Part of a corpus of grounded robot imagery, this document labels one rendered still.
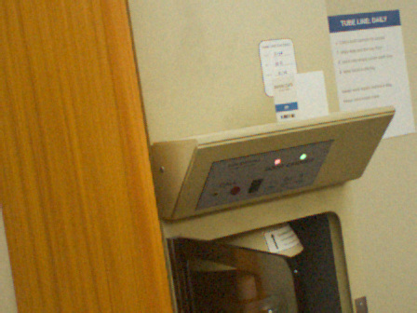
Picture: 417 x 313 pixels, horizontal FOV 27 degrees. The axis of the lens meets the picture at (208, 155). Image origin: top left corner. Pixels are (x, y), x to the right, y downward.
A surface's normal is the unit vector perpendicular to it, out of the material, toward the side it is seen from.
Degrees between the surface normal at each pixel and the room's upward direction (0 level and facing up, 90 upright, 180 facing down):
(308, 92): 90
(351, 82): 90
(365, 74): 90
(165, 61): 90
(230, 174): 135
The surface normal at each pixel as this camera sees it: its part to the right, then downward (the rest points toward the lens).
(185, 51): 0.52, -0.04
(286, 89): -0.83, 0.15
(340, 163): 0.47, 0.68
